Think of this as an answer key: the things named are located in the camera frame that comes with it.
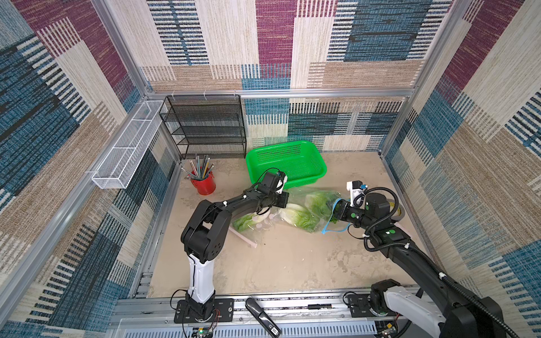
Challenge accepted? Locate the pink-zip clear bag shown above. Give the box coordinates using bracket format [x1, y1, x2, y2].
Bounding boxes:
[229, 207, 281, 248]

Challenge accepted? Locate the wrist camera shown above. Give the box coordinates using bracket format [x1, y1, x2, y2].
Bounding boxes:
[276, 171, 287, 194]
[347, 180, 369, 208]

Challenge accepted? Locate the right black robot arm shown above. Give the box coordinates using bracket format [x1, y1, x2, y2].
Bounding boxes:
[331, 181, 517, 337]

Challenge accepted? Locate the red pencil cup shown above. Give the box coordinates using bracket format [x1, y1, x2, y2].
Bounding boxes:
[190, 172, 216, 196]

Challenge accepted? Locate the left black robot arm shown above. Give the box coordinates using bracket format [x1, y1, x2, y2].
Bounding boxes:
[181, 170, 289, 320]

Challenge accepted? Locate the blue-zip clear bag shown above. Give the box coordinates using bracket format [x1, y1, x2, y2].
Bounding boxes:
[269, 187, 349, 235]

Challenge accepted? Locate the coloured pencils bundle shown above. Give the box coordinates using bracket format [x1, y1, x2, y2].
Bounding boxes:
[180, 155, 214, 181]

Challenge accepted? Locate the black wire shelf rack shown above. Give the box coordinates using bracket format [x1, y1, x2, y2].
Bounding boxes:
[160, 95, 247, 159]

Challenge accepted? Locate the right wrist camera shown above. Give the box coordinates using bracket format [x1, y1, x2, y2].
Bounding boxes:
[347, 180, 369, 208]

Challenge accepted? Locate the white wire wall basket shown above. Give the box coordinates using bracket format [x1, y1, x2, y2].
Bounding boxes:
[92, 101, 162, 190]

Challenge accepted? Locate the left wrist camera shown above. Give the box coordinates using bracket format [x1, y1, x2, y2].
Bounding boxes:
[276, 171, 287, 194]

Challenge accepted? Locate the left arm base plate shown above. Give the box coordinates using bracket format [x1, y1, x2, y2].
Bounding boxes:
[173, 298, 235, 325]

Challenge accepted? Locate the black handheld device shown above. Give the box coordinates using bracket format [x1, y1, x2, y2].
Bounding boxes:
[245, 297, 282, 338]

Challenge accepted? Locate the black tape roll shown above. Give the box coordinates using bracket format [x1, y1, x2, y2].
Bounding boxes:
[387, 199, 405, 222]

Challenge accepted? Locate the green plastic basket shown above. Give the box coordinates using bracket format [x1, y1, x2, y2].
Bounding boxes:
[246, 140, 327, 189]

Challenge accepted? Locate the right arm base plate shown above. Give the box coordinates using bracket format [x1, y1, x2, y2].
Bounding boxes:
[342, 292, 397, 318]

